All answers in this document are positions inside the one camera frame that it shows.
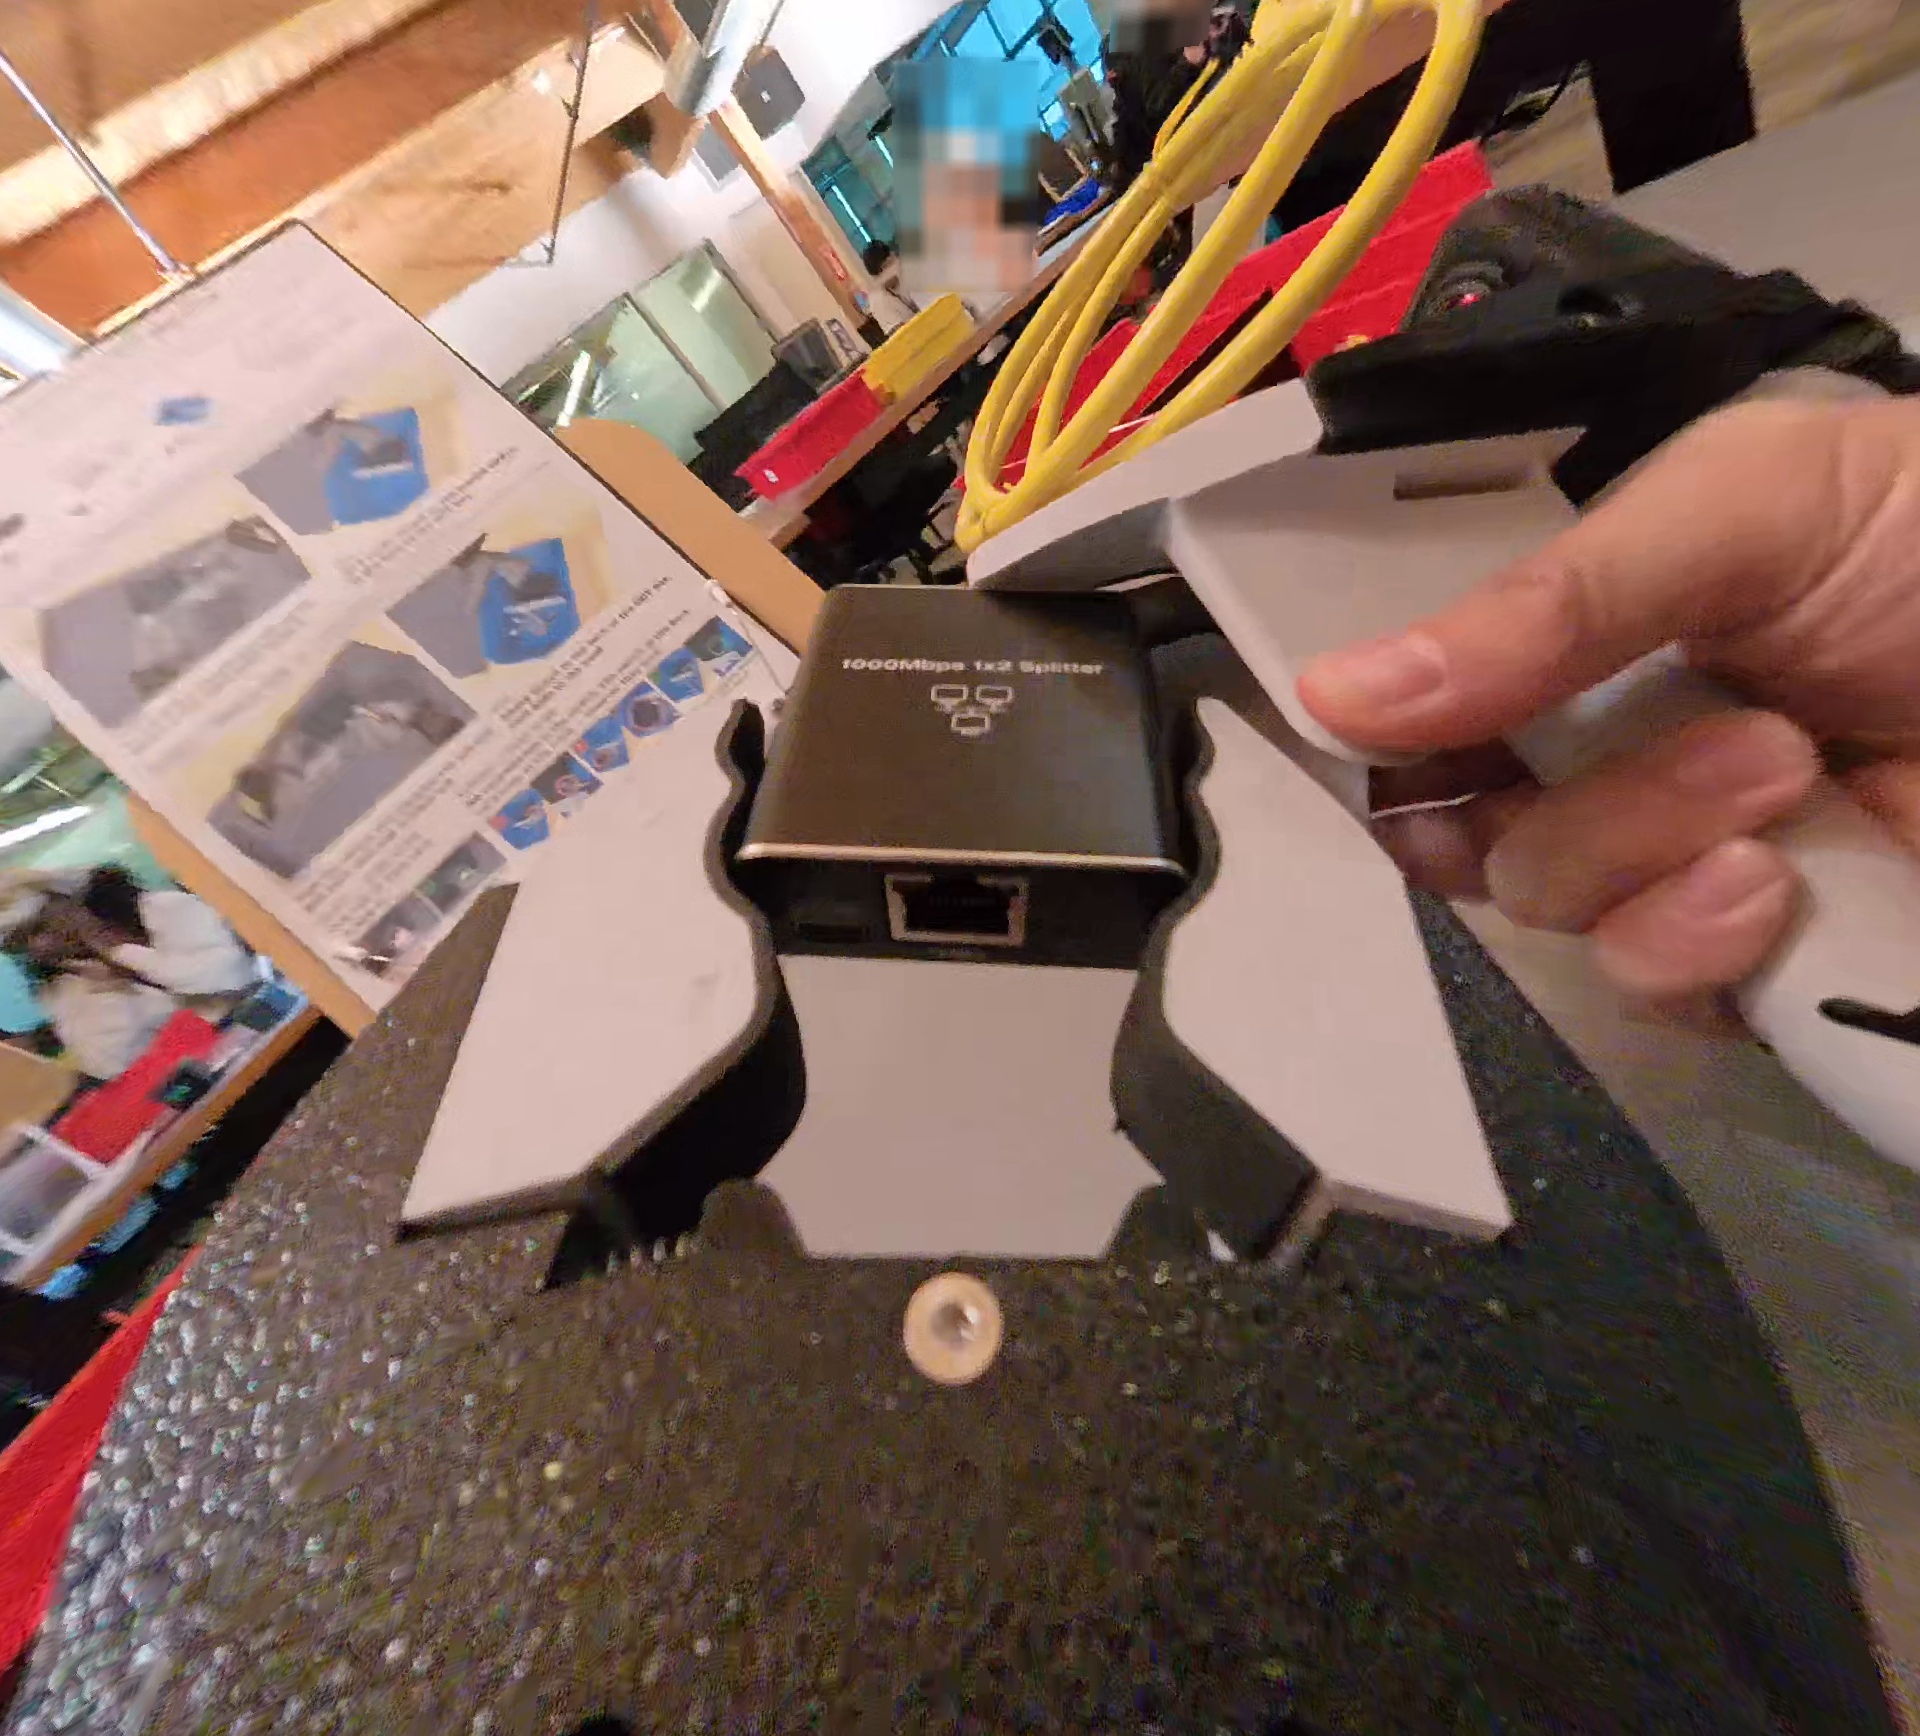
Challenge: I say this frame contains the yellow storage bins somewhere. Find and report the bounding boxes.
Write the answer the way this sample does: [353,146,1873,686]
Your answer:
[862,294,980,407]

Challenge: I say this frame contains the black ethernet splitter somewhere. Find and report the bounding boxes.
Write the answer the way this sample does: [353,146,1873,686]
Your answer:
[731,584,1199,976]

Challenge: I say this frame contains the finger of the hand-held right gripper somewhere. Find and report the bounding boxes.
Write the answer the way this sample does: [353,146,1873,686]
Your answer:
[963,376,1331,596]
[1165,429,1595,814]

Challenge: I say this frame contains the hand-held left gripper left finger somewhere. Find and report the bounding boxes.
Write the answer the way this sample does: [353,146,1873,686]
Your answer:
[398,700,794,1235]

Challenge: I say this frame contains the red plastic bin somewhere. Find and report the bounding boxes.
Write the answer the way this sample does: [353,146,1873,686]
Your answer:
[1183,139,1503,387]
[0,1241,201,1678]

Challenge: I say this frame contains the instruction poster board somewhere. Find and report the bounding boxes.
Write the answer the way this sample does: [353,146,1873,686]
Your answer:
[0,218,803,1037]

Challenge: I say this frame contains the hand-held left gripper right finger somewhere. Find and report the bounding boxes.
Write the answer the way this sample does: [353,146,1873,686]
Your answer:
[1114,700,1517,1265]

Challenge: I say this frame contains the red storage bins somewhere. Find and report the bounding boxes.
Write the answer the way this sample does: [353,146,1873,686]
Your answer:
[734,319,1141,503]

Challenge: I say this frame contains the yellow ethernet cable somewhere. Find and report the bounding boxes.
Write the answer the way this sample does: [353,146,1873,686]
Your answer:
[954,0,1488,555]

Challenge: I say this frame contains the person's right hand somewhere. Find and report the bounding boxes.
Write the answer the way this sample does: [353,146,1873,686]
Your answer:
[1295,391,1920,1017]

